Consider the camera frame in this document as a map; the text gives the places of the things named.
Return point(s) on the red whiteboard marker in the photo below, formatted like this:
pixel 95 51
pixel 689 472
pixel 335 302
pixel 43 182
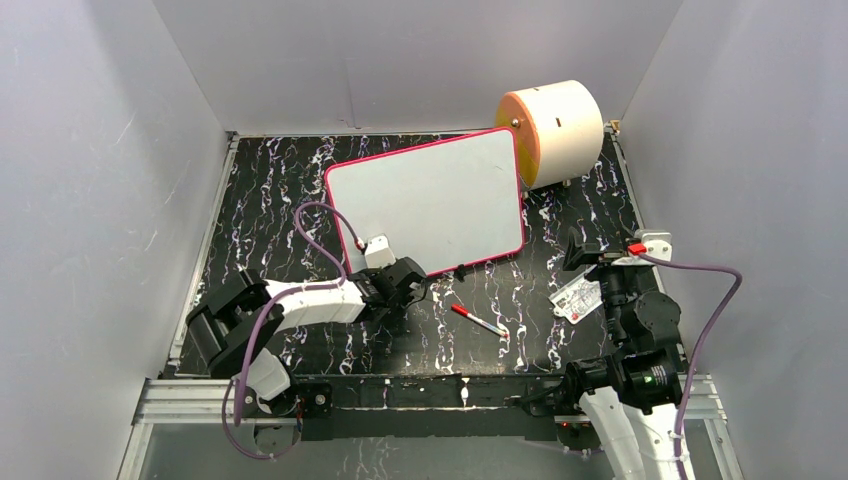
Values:
pixel 462 311

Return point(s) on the white cylinder with orange face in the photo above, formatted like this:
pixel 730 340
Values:
pixel 557 130

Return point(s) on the white printed card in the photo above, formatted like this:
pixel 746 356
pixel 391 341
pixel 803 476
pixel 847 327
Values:
pixel 577 299

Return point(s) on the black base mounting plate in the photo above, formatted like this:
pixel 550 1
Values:
pixel 532 407

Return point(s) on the pink-framed whiteboard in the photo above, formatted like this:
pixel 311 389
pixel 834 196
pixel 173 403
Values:
pixel 450 203

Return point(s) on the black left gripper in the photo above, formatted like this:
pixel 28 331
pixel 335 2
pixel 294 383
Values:
pixel 375 273

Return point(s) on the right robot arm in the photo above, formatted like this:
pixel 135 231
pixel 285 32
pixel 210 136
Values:
pixel 632 395

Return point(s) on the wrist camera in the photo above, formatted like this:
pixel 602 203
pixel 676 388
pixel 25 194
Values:
pixel 378 252
pixel 653 243

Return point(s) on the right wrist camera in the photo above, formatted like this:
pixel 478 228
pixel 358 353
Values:
pixel 653 243

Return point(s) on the aluminium frame rail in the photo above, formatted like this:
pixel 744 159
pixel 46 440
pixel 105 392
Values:
pixel 183 401

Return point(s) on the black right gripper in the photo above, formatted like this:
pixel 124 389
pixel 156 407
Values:
pixel 586 253

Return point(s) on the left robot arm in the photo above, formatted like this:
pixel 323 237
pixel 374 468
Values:
pixel 232 327

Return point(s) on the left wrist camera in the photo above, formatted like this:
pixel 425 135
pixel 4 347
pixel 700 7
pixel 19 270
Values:
pixel 378 252

